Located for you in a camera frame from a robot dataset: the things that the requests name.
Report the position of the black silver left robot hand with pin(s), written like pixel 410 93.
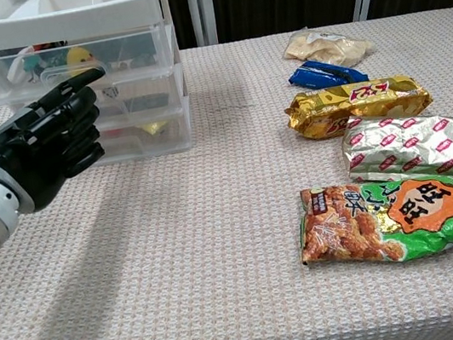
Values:
pixel 34 153

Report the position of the clear plastic storage bin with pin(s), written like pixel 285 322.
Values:
pixel 132 144

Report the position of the yellow rubber duck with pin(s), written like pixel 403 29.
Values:
pixel 79 56

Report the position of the small yellow wrapped item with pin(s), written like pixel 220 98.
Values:
pixel 154 128

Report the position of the beige waffle tablecloth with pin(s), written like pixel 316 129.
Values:
pixel 179 251

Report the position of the blue snack packet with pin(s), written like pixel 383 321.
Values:
pixel 323 73

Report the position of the clear bag of beige snacks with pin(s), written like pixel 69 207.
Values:
pixel 328 48

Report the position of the gold snack pack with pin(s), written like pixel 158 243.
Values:
pixel 355 108

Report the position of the green orange snack bag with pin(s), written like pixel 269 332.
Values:
pixel 390 221

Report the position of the silver red-print snack pack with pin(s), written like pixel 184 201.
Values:
pixel 412 145

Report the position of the white compartment tray stack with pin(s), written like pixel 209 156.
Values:
pixel 57 24

